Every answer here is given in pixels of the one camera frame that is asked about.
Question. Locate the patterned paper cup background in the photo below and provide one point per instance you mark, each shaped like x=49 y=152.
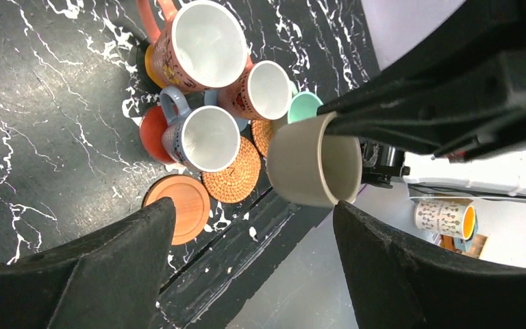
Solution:
x=446 y=218

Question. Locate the teal green bowl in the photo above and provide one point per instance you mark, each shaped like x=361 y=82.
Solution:
x=304 y=105

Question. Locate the orange round coaster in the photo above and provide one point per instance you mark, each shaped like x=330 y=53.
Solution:
x=149 y=67

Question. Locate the woven rattan coaster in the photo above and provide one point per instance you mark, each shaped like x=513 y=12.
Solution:
x=262 y=133
x=235 y=183

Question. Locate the white cup floral pattern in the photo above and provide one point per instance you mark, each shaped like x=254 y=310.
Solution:
x=201 y=47

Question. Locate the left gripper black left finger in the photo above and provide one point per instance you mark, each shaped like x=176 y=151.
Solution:
x=109 y=278

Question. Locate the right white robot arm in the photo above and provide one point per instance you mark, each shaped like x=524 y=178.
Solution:
x=503 y=173

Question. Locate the small olive cup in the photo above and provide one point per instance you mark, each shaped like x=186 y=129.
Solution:
x=307 y=166

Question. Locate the white cup dark outside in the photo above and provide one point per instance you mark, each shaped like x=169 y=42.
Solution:
x=205 y=139

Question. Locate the small white cup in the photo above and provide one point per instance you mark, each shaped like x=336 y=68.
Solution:
x=262 y=92

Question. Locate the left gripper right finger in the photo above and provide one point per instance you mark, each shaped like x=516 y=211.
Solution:
x=396 y=280

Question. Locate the smooth wooden coaster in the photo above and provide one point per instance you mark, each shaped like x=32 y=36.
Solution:
x=191 y=201

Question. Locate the blue round coaster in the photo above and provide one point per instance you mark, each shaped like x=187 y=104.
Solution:
x=211 y=99

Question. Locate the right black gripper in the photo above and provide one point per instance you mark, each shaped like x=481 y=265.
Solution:
x=460 y=92

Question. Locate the red round coaster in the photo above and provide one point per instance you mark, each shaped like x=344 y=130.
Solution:
x=151 y=129

